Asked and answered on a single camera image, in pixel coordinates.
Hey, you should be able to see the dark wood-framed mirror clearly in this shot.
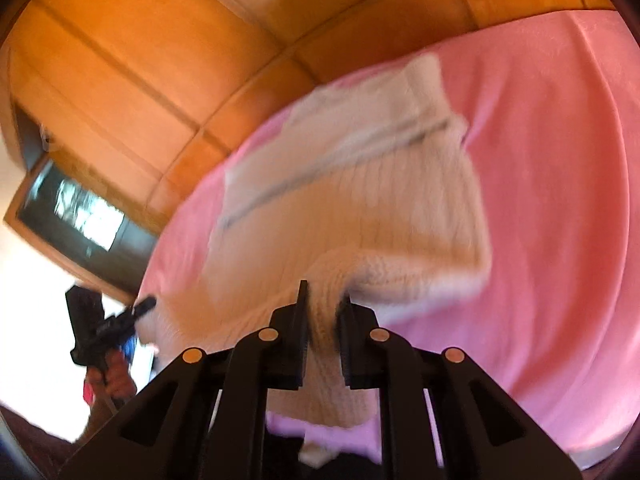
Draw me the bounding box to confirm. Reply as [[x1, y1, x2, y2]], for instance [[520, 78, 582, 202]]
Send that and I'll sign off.
[[4, 156, 157, 304]]

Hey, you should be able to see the white knitted sweater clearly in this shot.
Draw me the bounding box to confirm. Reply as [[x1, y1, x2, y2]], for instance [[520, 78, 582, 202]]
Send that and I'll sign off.
[[138, 53, 492, 467]]

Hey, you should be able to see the wooden panelled wardrobe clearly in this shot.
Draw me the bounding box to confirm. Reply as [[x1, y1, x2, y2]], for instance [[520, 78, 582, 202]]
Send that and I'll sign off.
[[1, 0, 611, 230]]

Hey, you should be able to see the left hand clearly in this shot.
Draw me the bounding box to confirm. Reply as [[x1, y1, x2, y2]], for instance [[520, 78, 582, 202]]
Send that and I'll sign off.
[[86, 350, 137, 400]]

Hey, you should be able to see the pink bedspread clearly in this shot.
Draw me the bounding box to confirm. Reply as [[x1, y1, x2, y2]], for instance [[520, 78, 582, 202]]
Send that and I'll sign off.
[[150, 11, 639, 457]]

